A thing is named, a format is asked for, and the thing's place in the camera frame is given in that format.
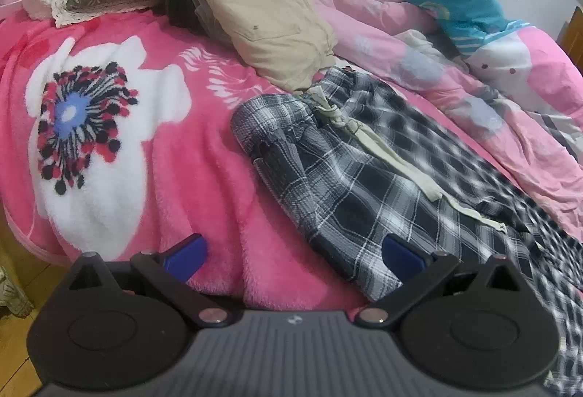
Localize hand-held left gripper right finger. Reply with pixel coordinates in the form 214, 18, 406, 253
354, 233, 524, 329

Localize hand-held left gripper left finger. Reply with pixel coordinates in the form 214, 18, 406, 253
68, 233, 233, 327

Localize black white plaid pants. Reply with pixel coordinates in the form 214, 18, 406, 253
230, 67, 583, 397

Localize pink floral fleece blanket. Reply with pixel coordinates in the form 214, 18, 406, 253
0, 10, 515, 311

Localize white slipper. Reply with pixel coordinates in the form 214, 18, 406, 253
0, 267, 35, 318

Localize pink patterned duvet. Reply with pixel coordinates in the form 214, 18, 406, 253
307, 0, 583, 243

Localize white knitted cloth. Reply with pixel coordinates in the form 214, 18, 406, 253
394, 29, 470, 70

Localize folded beige pants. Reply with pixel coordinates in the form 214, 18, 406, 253
182, 0, 339, 93

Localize dark cloth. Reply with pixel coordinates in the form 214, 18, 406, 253
163, 0, 238, 45

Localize teal cartoon pillow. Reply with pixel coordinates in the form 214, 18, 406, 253
394, 0, 524, 58

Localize brown wooden door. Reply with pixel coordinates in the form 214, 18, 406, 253
559, 5, 583, 74

